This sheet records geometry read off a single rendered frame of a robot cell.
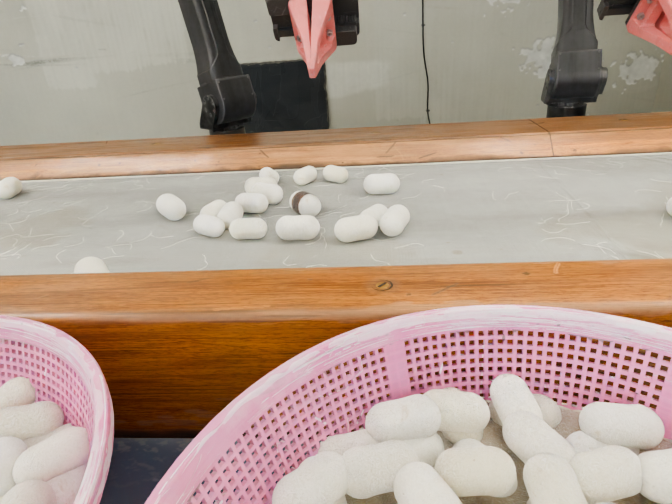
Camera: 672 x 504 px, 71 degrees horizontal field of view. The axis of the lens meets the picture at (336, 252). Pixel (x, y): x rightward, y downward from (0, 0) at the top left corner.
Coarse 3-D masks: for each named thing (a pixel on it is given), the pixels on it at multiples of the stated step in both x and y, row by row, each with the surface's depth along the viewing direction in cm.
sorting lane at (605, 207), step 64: (64, 192) 56; (128, 192) 54; (192, 192) 52; (320, 192) 50; (448, 192) 47; (512, 192) 46; (576, 192) 45; (640, 192) 44; (0, 256) 40; (64, 256) 39; (128, 256) 38; (192, 256) 38; (256, 256) 37; (320, 256) 36; (384, 256) 35; (448, 256) 35; (512, 256) 34; (576, 256) 33; (640, 256) 33
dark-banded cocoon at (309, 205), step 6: (294, 192) 44; (306, 198) 42; (312, 198) 42; (300, 204) 42; (306, 204) 42; (312, 204) 42; (318, 204) 42; (300, 210) 43; (306, 210) 42; (312, 210) 42; (318, 210) 43
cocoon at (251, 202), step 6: (240, 198) 45; (246, 198) 44; (252, 198) 44; (258, 198) 44; (264, 198) 44; (240, 204) 45; (246, 204) 44; (252, 204) 44; (258, 204) 44; (264, 204) 44; (246, 210) 45; (252, 210) 44; (258, 210) 44; (264, 210) 45
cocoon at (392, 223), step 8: (392, 208) 39; (400, 208) 39; (384, 216) 38; (392, 216) 37; (400, 216) 38; (408, 216) 39; (384, 224) 37; (392, 224) 37; (400, 224) 37; (384, 232) 38; (392, 232) 37; (400, 232) 38
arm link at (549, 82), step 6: (552, 72) 78; (606, 72) 76; (546, 78) 81; (552, 78) 78; (606, 78) 77; (546, 84) 81; (552, 84) 78; (600, 84) 77; (546, 90) 80; (600, 90) 78; (546, 96) 81; (546, 102) 81; (552, 102) 81; (558, 102) 81; (564, 102) 81; (570, 102) 81; (576, 102) 80; (582, 102) 80; (588, 102) 80
